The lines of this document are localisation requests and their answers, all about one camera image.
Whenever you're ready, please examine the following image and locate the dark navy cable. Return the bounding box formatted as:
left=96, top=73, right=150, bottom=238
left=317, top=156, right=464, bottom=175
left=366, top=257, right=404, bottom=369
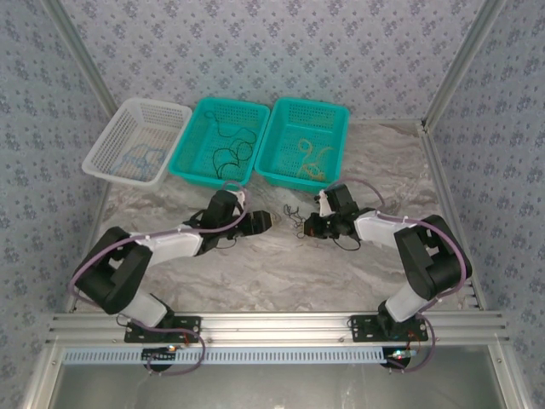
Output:
left=283, top=204, right=308, bottom=240

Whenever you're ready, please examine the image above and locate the black cable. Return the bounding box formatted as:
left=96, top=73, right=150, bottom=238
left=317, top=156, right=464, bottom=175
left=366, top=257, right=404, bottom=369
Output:
left=203, top=110, right=257, bottom=179

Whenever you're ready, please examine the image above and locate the blue cable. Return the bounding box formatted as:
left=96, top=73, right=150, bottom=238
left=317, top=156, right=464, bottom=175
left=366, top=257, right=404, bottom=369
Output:
left=111, top=143, right=168, bottom=181

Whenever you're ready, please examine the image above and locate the teal plastic basket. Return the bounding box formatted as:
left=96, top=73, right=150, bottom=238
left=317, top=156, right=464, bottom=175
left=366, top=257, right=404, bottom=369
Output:
left=254, top=96, right=351, bottom=196
left=168, top=96, right=272, bottom=193

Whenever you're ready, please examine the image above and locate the white plastic basket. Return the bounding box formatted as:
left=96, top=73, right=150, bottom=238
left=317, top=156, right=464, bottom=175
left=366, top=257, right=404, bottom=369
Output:
left=81, top=97, right=193, bottom=187

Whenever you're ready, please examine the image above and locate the right control board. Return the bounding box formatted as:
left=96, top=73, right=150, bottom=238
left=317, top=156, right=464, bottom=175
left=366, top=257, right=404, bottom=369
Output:
left=385, top=347, right=416, bottom=367

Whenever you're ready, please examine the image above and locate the control board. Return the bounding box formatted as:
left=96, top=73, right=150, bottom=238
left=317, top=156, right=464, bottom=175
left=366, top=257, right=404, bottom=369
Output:
left=385, top=347, right=416, bottom=367
left=142, top=345, right=180, bottom=363

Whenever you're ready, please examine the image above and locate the left control board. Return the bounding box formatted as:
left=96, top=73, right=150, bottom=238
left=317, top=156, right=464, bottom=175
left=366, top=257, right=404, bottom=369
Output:
left=142, top=345, right=180, bottom=363

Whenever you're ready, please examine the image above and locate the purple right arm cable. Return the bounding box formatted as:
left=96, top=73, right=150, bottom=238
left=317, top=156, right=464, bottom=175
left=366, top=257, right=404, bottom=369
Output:
left=338, top=178, right=465, bottom=374

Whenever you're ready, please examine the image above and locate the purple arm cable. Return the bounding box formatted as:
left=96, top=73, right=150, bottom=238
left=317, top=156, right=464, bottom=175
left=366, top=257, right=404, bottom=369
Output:
left=338, top=178, right=465, bottom=374
left=68, top=181, right=209, bottom=378

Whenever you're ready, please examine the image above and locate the aluminium table side rail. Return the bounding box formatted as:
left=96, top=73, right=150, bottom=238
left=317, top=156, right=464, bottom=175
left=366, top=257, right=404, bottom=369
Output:
left=63, top=182, right=112, bottom=314
left=419, top=123, right=486, bottom=310

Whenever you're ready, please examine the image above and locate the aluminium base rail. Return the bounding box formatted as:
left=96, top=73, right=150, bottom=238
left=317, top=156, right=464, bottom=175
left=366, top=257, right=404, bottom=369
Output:
left=45, top=310, right=510, bottom=345

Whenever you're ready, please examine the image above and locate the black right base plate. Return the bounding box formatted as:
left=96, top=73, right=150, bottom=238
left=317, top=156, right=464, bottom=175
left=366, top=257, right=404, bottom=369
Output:
left=348, top=314, right=429, bottom=344

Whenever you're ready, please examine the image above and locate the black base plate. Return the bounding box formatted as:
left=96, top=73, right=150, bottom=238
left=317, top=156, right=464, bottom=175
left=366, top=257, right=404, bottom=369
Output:
left=123, top=315, right=202, bottom=344
left=348, top=314, right=429, bottom=344

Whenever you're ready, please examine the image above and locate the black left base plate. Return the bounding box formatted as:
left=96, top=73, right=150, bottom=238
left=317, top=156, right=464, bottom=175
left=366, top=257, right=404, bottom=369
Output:
left=123, top=315, right=202, bottom=344

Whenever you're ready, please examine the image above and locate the white slotted cable duct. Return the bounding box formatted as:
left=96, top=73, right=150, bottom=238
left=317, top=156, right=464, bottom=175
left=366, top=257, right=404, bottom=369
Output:
left=62, top=345, right=412, bottom=366

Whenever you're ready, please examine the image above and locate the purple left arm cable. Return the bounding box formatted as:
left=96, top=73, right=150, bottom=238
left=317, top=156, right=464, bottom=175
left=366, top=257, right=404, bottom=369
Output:
left=68, top=181, right=209, bottom=378

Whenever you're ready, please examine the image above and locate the aluminium frame post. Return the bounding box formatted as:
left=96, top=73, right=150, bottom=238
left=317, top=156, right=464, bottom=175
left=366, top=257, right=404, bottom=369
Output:
left=421, top=0, right=508, bottom=129
left=42, top=0, right=118, bottom=114

